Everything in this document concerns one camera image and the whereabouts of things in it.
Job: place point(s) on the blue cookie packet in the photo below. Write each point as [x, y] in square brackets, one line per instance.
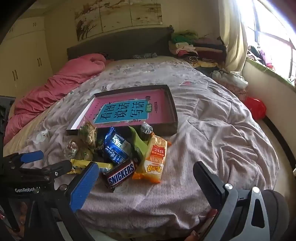
[115, 146]

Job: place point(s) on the clothes heap on windowsill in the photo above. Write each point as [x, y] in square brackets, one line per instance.
[261, 56]

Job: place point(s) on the dark green snack packet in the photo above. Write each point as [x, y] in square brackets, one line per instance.
[100, 153]

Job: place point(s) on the orange snack packet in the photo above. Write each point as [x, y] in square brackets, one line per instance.
[152, 160]

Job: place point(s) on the pink floral cloth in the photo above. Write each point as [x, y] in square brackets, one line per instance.
[235, 91]

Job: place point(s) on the clear bag of golden snacks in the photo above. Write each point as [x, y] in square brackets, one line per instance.
[87, 136]

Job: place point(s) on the yellow snack bar packet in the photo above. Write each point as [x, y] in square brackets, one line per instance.
[105, 165]

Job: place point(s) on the dark patterned pillow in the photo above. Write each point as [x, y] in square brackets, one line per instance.
[144, 55]

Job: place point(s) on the pink book with blue title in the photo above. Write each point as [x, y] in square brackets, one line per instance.
[120, 111]

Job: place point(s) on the dark grey headboard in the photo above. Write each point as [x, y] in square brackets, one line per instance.
[127, 44]

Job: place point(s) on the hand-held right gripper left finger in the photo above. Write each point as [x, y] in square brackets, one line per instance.
[84, 185]

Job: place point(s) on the cream curtain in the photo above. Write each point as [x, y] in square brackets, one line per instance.
[233, 34]

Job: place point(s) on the brown chocolate bar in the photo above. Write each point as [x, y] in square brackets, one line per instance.
[121, 173]

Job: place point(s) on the light green snack packet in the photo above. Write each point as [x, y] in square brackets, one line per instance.
[138, 142]

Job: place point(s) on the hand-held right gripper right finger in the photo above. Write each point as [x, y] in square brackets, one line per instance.
[208, 180]

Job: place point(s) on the pile of folded clothes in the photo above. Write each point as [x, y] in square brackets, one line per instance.
[203, 51]

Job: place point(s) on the white crumpled cloth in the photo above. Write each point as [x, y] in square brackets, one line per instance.
[226, 77]

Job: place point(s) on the cream wardrobe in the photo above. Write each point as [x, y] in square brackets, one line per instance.
[25, 58]

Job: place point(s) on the window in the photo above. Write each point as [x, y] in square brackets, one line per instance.
[272, 23]

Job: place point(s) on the red plastic bag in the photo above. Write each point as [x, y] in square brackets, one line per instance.
[254, 107]

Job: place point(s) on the beige bed sheet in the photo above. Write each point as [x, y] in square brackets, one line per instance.
[20, 136]

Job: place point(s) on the green windowsill cover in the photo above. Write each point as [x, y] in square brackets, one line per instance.
[277, 77]

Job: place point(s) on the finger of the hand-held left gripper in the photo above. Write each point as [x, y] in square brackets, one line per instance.
[60, 166]
[32, 156]

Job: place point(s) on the tree wall painting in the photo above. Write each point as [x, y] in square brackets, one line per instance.
[115, 16]

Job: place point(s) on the dark jelly cup foil lid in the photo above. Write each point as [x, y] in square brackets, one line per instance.
[145, 133]

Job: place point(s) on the pink quilt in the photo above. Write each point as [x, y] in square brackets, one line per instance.
[57, 85]

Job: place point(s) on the small pink candy wrapper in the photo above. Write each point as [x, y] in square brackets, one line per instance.
[71, 148]

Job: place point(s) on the dark cardboard box tray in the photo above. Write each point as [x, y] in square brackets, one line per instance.
[172, 109]

